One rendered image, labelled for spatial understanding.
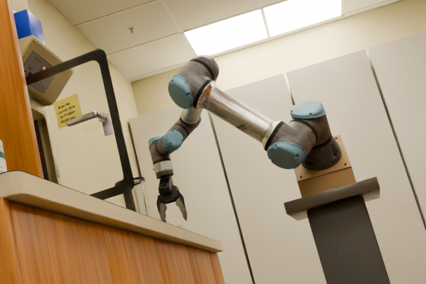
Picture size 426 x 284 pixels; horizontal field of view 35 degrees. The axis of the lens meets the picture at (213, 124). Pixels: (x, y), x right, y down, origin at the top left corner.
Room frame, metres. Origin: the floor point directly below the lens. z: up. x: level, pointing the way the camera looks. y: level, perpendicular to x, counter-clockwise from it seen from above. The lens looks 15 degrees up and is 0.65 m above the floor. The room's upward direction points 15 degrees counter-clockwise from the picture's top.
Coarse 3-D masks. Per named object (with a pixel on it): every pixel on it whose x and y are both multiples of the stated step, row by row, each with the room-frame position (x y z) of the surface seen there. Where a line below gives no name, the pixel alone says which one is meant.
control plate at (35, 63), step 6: (30, 54) 1.77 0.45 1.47; (36, 54) 1.79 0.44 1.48; (30, 60) 1.79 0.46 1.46; (36, 60) 1.81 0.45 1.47; (42, 60) 1.84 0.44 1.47; (24, 66) 1.78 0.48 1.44; (30, 66) 1.81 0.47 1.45; (36, 66) 1.83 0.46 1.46; (42, 66) 1.86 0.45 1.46; (48, 66) 1.89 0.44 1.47; (36, 72) 1.85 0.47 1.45
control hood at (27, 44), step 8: (24, 40) 1.74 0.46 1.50; (32, 40) 1.74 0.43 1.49; (24, 48) 1.74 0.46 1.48; (32, 48) 1.76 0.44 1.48; (40, 48) 1.80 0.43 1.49; (48, 48) 1.84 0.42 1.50; (24, 56) 1.75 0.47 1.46; (48, 56) 1.86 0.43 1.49; (56, 56) 1.90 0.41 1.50; (56, 64) 1.93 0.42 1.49
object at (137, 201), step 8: (136, 184) 2.32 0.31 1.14; (128, 192) 2.32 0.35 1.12; (136, 192) 2.32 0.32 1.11; (144, 192) 2.35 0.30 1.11; (120, 200) 2.35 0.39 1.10; (128, 200) 2.32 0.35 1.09; (136, 200) 2.32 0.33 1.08; (144, 200) 2.34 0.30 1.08; (128, 208) 2.32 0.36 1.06; (136, 208) 2.32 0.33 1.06; (144, 208) 2.33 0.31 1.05
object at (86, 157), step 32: (64, 64) 1.70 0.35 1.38; (96, 64) 1.67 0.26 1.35; (32, 96) 1.73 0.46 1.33; (64, 96) 1.70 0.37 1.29; (96, 96) 1.68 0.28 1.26; (64, 128) 1.71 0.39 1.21; (96, 128) 1.68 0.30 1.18; (64, 160) 1.71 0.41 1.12; (96, 160) 1.69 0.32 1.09; (128, 160) 1.67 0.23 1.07; (96, 192) 1.69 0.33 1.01
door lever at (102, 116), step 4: (92, 112) 1.63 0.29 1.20; (96, 112) 1.63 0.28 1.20; (80, 116) 1.64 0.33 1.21; (84, 116) 1.64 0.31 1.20; (88, 116) 1.63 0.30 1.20; (92, 116) 1.63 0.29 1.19; (96, 116) 1.63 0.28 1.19; (100, 116) 1.66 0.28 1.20; (104, 116) 1.67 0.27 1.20; (68, 120) 1.65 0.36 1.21; (72, 120) 1.65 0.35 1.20; (76, 120) 1.64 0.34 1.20; (80, 120) 1.64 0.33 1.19; (84, 120) 1.64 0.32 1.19; (100, 120) 1.68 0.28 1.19; (104, 120) 1.67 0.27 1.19; (68, 124) 1.65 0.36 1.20; (72, 124) 1.65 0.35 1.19; (76, 124) 1.66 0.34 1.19
